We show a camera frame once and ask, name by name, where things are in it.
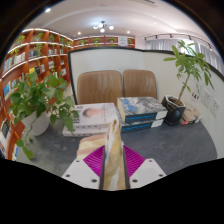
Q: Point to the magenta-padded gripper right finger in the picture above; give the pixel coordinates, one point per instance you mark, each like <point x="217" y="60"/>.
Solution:
<point x="148" y="171"/>

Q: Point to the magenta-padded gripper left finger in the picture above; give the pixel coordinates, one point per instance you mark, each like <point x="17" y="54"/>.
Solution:
<point x="80" y="173"/>

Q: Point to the cream and yellow striped towel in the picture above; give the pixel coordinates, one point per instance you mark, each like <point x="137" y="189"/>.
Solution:
<point x="115" y="156"/>

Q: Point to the grey book with blue spine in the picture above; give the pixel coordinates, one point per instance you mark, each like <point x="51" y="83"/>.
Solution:
<point x="143" y="125"/>
<point x="140" y="106"/>

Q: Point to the white book with face cover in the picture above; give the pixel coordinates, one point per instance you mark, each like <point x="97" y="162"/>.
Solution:
<point x="95" y="115"/>

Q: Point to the pothos plant in white pot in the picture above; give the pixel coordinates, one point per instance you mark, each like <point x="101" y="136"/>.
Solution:
<point x="38" y="125"/>

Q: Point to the tall plant in black pot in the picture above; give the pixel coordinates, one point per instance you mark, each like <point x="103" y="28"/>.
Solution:
<point x="173" y="111"/>

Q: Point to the orange wooden bookshelf unit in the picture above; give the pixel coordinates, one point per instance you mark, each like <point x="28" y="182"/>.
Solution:
<point x="16" y="66"/>

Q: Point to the white sheer curtains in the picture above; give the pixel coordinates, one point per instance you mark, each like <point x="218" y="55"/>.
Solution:
<point x="200" y="50"/>

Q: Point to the small white framed sign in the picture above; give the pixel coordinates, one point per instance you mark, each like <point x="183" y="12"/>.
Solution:
<point x="123" y="40"/>

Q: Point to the multi-bulb ceiling lamp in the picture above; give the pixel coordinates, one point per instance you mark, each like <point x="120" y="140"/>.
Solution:
<point x="102" y="26"/>

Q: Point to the recessed ceiling lights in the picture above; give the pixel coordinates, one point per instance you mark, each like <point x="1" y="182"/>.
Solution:
<point x="47" y="10"/>

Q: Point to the white wall socket plate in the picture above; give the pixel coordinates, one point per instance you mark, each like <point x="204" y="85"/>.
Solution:
<point x="216" y="107"/>
<point x="207" y="98"/>

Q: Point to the black track light rail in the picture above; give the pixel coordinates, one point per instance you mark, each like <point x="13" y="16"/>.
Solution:
<point x="173" y="36"/>

